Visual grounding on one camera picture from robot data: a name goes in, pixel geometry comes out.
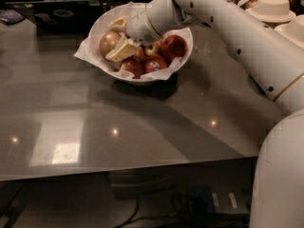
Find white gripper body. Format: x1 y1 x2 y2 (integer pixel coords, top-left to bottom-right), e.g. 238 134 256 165
126 0 186 46

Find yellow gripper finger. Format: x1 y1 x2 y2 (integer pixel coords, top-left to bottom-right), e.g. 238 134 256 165
105 36 140 63
107 15 128 33

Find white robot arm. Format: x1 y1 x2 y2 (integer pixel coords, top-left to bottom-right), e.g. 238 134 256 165
126 0 304 228

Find pink apple in middle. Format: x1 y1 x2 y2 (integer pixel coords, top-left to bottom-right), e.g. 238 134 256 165
134 47 145 62

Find yellow-green apple at left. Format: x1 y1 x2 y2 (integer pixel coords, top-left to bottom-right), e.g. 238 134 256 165
99 31 121 57

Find red apple front left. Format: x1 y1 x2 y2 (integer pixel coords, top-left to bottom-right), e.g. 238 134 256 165
121 58 144 79

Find small yellow-red apple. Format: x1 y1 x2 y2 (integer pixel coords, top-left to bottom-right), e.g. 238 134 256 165
144 41 162 56

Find red apple with sticker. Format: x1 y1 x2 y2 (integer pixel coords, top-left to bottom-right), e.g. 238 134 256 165
144 54 167 73

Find white paper bowl stack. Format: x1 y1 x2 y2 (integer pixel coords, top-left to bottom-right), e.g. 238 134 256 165
246 0 295 23

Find black laptop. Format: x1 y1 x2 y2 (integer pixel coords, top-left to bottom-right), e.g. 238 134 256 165
6 0 105 34

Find dark blue wallet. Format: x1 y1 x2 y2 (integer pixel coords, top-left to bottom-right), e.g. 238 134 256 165
0 9 25 25

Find black power box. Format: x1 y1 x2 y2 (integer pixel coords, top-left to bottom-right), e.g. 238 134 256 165
187 185 216 219

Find black cable on floor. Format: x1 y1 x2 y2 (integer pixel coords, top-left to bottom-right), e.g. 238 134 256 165
113 190 251 228

